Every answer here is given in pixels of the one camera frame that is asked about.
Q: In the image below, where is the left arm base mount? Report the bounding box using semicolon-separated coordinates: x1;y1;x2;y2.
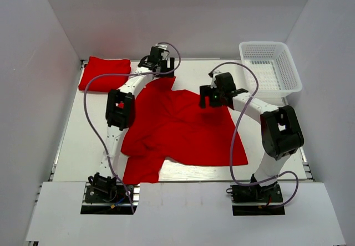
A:
80;184;134;216

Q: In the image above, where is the red t-shirt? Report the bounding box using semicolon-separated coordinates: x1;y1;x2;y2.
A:
121;78;248;185
78;56;131;93

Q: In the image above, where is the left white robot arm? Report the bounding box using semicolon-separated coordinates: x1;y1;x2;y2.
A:
84;42;177;201

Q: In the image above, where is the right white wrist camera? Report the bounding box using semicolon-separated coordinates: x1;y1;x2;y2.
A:
209;73;217;89

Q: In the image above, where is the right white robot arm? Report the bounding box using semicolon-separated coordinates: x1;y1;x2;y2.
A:
199;73;304;201

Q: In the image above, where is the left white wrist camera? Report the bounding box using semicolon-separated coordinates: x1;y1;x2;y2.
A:
155;43;169;52

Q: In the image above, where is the folded red t-shirt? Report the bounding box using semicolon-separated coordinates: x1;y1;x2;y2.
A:
78;56;131;93

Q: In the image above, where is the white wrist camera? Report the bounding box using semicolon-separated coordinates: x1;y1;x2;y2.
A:
155;43;169;52
209;73;217;89

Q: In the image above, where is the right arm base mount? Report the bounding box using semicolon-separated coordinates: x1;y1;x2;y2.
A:
226;183;285;216

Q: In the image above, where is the white plastic basket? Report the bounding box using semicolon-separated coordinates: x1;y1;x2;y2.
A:
239;41;302;99

